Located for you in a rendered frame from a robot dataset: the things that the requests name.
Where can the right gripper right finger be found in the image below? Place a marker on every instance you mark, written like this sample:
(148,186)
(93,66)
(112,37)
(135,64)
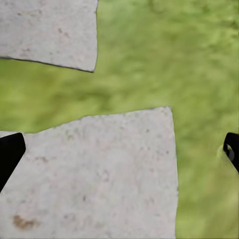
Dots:
(230,149)

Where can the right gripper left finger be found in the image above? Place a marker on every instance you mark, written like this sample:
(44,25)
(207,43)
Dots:
(12,149)

